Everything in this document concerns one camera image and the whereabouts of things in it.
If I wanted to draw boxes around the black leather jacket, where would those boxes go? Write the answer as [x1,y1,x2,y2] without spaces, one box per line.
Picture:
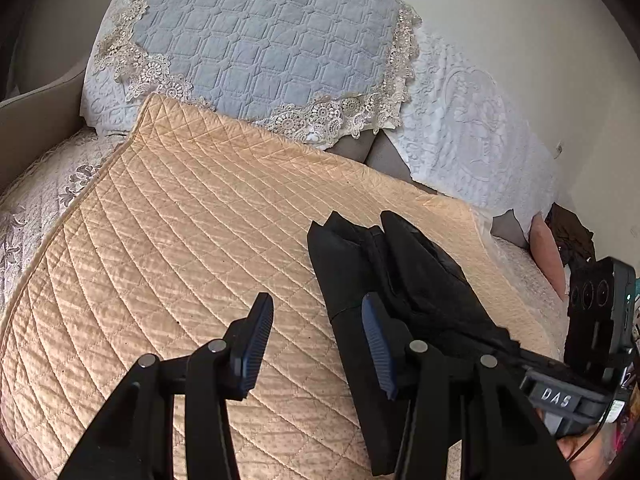
[307,210,520,476]

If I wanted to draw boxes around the dark brown clothes pile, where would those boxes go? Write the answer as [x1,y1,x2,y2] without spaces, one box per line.
[546,204,596,271]

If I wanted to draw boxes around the right hand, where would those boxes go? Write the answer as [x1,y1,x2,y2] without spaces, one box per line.
[556,424,616,480]

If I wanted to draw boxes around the pink pillow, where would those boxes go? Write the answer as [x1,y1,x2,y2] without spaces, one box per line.
[529,212,567,301]

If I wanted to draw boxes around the beige quilted bedspread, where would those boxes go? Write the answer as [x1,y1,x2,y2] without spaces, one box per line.
[1,96,564,479]

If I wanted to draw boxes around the white embossed cover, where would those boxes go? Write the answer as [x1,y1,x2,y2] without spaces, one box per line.
[79,24,561,231]

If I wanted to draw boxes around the grey upholstered headboard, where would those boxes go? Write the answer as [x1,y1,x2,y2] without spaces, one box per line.
[326,130,436,194]

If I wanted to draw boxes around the beige bed side panel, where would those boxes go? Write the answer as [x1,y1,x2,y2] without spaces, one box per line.
[0,56,88,192]

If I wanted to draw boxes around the blue quilted lace-trimmed cover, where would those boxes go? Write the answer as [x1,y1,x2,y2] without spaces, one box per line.
[80,0,420,150]

